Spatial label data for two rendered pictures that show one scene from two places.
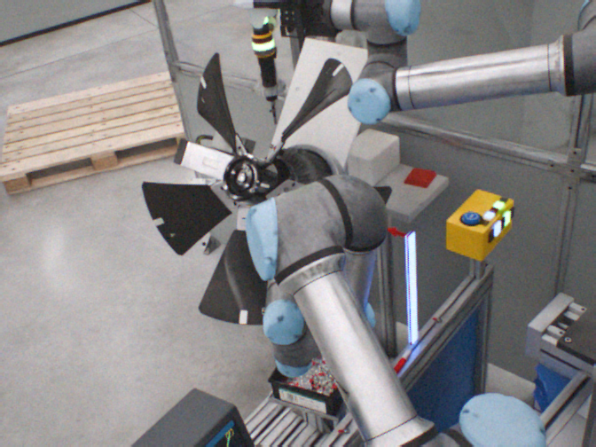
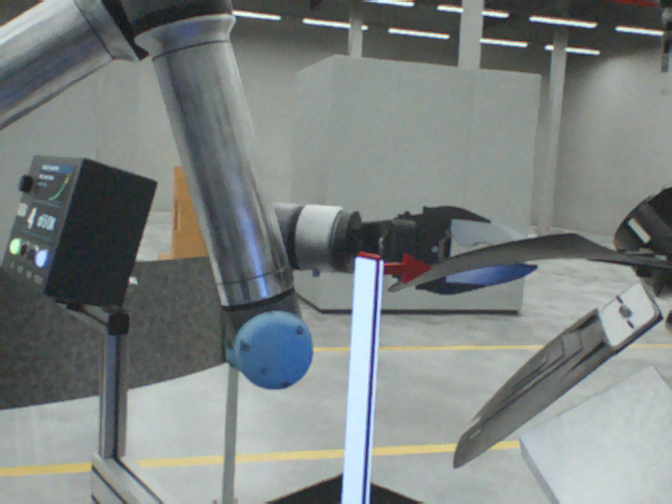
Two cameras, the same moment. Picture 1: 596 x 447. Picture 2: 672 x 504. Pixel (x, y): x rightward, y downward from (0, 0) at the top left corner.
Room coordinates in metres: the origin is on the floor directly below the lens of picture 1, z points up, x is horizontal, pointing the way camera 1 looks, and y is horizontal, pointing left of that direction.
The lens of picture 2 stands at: (1.22, -0.83, 1.25)
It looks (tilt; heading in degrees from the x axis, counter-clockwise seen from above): 6 degrees down; 100
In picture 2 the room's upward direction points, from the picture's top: 3 degrees clockwise
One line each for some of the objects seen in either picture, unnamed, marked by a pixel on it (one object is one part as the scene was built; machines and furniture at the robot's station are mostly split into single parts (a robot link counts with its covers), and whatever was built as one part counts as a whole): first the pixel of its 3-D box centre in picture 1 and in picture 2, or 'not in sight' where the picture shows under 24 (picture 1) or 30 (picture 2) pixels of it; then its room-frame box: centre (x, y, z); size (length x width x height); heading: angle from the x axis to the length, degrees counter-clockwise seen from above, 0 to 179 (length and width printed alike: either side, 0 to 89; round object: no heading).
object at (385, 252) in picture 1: (386, 282); not in sight; (1.85, -0.30, 0.42); 0.04 x 0.04 x 0.83; 45
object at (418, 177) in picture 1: (419, 176); not in sight; (1.82, -0.42, 0.87); 0.08 x 0.08 x 0.02; 53
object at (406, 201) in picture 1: (380, 184); not in sight; (1.85, -0.30, 0.85); 0.36 x 0.24 x 0.03; 45
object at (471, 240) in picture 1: (479, 226); not in sight; (1.34, -0.46, 1.02); 0.16 x 0.10 x 0.11; 135
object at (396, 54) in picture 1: (386, 67); not in sight; (1.21, -0.22, 1.54); 0.11 x 0.08 x 0.11; 157
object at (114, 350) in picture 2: not in sight; (113, 383); (0.75, 0.12, 0.96); 0.03 x 0.03 x 0.20; 45
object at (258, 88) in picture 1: (267, 66); not in sight; (1.39, 0.00, 1.50); 0.09 x 0.07 x 0.10; 170
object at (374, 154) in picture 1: (365, 156); not in sight; (1.93, -0.27, 0.92); 0.17 x 0.16 x 0.11; 135
